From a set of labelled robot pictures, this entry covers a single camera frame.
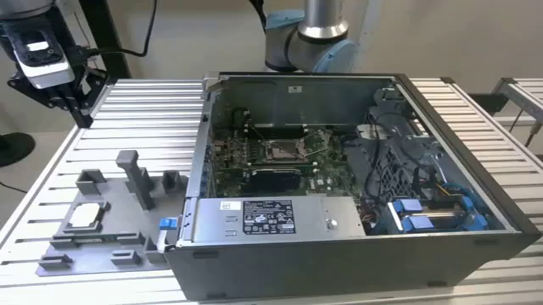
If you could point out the black table bracket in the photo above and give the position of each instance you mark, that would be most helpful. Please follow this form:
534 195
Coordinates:
487 103

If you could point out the blue case latch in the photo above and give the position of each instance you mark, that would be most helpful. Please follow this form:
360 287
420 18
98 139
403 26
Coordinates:
167 223

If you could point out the silver CPU chip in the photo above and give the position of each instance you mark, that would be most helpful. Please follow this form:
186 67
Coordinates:
84 216

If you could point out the grey parts rack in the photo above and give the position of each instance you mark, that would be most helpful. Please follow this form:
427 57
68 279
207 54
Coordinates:
106 257

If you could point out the green motherboard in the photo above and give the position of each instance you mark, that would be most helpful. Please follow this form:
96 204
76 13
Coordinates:
327 171

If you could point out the silver power supply unit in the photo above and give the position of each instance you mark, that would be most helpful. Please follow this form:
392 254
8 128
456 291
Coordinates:
212 219

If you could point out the black graphics card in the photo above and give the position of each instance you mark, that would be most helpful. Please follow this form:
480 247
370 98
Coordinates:
274 181

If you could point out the black round stand base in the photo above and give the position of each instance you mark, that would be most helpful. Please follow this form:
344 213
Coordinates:
15 147

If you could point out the grey metal drive cage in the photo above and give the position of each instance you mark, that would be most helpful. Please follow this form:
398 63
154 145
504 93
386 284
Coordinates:
394 178

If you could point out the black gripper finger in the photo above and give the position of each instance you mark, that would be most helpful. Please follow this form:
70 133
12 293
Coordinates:
63 101
92 85

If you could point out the CPU socket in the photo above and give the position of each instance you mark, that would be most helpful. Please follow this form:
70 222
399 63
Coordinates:
282 152

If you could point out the blue disk carrier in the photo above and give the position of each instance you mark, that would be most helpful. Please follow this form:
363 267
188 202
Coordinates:
418 223
408 205

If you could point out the black open PC case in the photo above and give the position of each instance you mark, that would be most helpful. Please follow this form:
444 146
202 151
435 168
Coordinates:
296 273

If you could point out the thin metal locking lever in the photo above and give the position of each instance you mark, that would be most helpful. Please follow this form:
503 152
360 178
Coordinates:
259 133

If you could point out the black label sticker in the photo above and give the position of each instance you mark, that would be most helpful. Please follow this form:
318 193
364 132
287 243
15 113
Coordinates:
267 217

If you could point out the metal slat side table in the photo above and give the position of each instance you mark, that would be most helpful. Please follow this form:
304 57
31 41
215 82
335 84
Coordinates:
526 92

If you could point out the blue drive bay clip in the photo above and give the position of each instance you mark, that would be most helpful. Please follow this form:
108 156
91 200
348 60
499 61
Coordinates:
472 213

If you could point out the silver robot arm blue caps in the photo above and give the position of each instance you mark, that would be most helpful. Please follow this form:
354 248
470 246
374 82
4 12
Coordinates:
322 19

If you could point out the black RAM slot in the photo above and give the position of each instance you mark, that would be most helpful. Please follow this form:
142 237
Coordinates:
275 130
275 126

